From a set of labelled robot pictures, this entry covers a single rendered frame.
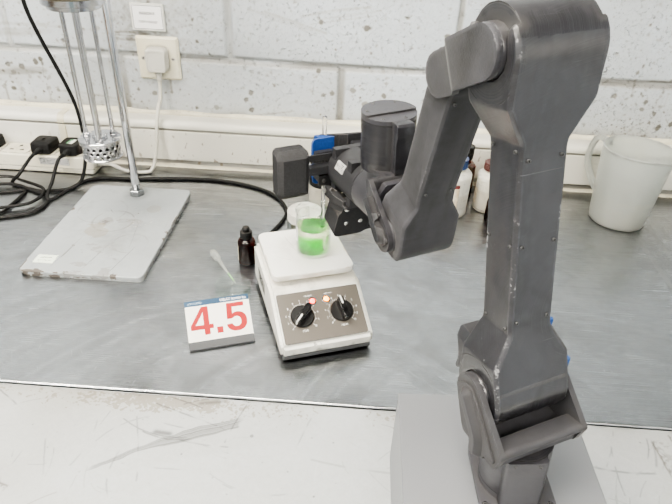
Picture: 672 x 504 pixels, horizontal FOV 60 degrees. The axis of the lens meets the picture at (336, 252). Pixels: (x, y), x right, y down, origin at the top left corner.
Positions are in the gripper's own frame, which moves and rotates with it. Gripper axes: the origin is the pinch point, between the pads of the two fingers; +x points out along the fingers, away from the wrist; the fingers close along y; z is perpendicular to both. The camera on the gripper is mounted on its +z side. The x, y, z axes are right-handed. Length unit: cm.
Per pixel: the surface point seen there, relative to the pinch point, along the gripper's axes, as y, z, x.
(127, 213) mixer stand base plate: -23.1, 24.1, 37.0
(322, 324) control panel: -4.3, 21.7, -8.6
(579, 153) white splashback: 64, 17, 15
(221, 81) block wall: 1, 7, 54
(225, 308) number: -15.1, 22.5, 0.9
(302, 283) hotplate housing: -4.7, 18.6, -2.7
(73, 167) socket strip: -30, 23, 59
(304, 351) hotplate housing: -7.6, 24.1, -10.2
